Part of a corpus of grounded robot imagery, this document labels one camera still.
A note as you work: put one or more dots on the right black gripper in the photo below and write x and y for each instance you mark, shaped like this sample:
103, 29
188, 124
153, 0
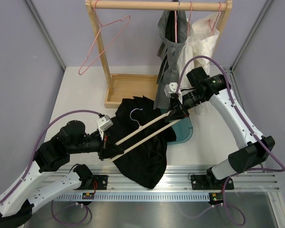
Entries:
178, 111

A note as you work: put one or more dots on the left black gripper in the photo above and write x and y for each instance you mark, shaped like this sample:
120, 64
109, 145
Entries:
108, 148

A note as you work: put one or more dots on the black dress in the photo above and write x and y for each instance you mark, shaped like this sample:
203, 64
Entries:
145, 164

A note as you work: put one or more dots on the grey dress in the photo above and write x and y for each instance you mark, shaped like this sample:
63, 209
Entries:
170, 51

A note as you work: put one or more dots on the pink wire hanger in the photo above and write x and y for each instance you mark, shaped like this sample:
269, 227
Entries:
97, 26

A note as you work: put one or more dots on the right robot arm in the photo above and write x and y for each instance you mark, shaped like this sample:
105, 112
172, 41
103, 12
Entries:
253, 146

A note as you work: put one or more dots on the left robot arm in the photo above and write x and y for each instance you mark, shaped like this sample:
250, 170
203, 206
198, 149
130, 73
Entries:
23, 198

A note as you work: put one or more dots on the teal plastic tray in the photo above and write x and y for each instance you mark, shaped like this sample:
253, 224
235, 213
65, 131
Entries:
178, 133

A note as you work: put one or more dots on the white pleated blouse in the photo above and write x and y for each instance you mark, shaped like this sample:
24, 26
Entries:
185, 55

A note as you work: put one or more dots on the wooden clothes rack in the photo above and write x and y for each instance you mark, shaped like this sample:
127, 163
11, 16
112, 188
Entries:
122, 85

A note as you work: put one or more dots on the cream white garment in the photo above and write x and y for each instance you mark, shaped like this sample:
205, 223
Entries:
203, 45

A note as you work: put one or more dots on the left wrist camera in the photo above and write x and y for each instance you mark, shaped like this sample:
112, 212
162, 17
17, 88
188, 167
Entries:
104, 122

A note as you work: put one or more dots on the slotted cable duct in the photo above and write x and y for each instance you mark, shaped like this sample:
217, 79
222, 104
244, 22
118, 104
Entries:
135, 197

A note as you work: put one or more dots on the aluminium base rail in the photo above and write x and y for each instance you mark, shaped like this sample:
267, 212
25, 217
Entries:
169, 179

